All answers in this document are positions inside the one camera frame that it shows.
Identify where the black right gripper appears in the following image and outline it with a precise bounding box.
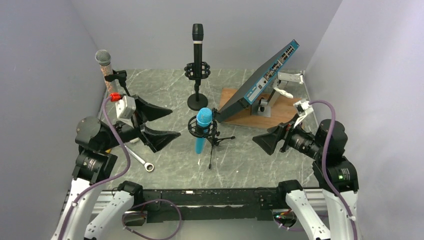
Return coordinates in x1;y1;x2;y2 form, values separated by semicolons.
252;111;324;158

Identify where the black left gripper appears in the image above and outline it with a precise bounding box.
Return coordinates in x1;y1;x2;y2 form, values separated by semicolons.
101;94;181;151

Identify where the blue microphone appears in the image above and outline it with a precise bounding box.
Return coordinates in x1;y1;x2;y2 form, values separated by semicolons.
194;107;213;154

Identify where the black tripod shock mount stand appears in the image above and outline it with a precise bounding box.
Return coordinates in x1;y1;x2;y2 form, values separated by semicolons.
187;108;236;169

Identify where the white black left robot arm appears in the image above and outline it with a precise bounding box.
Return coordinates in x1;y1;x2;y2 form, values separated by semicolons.
52;93;180;240

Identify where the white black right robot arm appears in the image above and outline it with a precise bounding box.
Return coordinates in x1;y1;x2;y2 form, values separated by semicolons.
252;119;360;240

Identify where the black round base stand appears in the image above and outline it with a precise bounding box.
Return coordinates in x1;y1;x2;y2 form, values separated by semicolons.
184;61;211;111

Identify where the black clip microphone stand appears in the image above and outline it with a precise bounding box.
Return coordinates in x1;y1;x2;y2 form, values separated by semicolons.
104;70;131;96

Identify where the silver head glitter microphone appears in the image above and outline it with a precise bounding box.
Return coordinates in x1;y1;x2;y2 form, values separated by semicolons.
95;49;118;94

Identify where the black microphone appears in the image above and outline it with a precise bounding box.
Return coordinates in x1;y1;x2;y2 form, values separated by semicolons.
192;23;204;79

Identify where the white plastic pipe fitting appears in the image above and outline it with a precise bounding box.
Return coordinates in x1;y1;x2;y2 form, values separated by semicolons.
129;138;140;144

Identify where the wooden board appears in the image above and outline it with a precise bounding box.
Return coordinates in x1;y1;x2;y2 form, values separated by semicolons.
215;86;299;129

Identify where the silver ratchet wrench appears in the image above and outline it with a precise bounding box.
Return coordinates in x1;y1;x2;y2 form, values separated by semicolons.
125;145;155;173

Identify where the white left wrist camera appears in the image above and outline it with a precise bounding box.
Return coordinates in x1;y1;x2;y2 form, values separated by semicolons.
115;95;137;120

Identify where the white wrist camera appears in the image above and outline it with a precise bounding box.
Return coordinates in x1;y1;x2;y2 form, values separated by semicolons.
293;99;314;128
115;95;137;120

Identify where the grey metal bracket stand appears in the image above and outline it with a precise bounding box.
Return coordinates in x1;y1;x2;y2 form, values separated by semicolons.
250;71;305;118

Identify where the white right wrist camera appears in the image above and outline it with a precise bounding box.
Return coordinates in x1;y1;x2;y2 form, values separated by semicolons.
293;99;314;128

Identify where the blue network switch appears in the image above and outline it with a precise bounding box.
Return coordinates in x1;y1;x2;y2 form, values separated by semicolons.
216;39;299;123

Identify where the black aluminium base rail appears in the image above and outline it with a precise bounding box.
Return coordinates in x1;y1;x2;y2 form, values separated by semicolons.
61;188;332;223

